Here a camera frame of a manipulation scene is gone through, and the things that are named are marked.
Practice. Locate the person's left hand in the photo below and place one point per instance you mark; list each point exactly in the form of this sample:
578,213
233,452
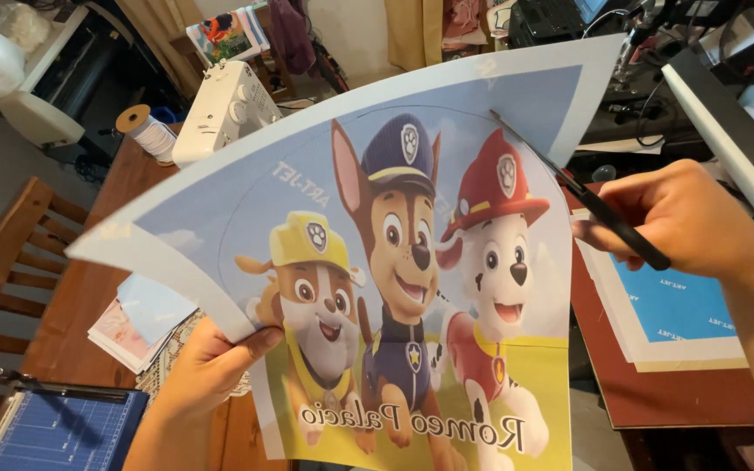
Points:
203,373

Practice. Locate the person's right hand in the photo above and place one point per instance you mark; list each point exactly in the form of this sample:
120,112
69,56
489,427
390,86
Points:
684,209

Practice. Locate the person's right fingers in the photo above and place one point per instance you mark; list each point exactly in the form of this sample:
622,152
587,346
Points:
603,235

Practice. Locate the black scissors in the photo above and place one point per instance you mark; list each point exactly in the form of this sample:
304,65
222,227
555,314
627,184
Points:
606,212

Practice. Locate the printed cartoon dogs sheet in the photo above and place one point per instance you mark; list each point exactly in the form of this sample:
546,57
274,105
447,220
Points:
383,261

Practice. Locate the small clear cup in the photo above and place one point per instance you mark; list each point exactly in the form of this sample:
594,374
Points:
603,173

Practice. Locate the blue sheet with white border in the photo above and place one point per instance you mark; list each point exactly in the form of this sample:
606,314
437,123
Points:
671,307

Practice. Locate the dark red board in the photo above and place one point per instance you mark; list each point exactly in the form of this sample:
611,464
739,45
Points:
652,400

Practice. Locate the black long roll machine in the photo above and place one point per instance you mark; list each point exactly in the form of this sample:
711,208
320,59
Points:
743,114

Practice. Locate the black laptop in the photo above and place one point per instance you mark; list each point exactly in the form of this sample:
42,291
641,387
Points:
547,18

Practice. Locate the heap of pink clothes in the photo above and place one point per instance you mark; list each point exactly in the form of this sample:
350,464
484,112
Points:
468,26

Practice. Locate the yellow curtain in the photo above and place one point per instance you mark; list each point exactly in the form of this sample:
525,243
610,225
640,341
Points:
413,33

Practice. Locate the purple garment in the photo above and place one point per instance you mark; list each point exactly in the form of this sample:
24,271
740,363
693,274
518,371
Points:
292,33

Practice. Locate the white sewing machine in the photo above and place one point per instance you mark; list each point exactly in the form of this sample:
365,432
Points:
220,118

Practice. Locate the wooden chair with printed cloths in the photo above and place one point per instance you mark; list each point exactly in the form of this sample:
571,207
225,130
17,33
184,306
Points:
233,36

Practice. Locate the white lace doily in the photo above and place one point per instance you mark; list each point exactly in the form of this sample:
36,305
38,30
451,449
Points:
164,367

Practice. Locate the stack of printed paper sheets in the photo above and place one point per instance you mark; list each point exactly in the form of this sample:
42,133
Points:
144,317

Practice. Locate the white desk with black printer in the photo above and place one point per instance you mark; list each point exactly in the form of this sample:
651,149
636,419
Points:
63,72

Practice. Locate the blue paper trimmer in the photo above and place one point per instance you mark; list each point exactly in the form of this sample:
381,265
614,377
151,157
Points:
63,432

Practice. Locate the wooden slatted chair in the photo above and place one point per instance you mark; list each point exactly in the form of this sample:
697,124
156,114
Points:
10,226

